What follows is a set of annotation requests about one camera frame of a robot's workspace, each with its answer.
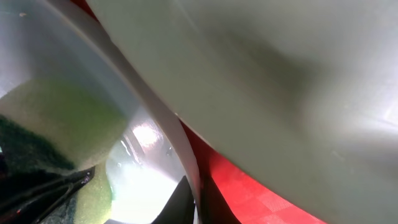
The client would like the light blue plate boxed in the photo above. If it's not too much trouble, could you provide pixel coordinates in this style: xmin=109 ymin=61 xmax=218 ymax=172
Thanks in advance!
xmin=1 ymin=1 xmax=200 ymax=223

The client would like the red plastic tray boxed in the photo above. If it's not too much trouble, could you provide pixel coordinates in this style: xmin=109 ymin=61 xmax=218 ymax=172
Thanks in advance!
xmin=82 ymin=1 xmax=325 ymax=223

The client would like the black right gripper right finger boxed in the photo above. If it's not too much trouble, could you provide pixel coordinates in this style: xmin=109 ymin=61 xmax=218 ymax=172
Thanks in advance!
xmin=106 ymin=175 xmax=195 ymax=224

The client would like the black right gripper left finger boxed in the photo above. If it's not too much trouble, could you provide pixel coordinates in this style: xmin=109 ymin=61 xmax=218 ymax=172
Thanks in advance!
xmin=1 ymin=167 xmax=95 ymax=224

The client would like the white plate green stain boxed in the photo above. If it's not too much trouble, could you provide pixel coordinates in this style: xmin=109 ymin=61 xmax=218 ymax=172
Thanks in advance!
xmin=89 ymin=0 xmax=397 ymax=223

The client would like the green yellow sponge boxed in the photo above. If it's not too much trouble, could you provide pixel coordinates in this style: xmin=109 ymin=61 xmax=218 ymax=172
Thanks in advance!
xmin=1 ymin=79 xmax=127 ymax=224

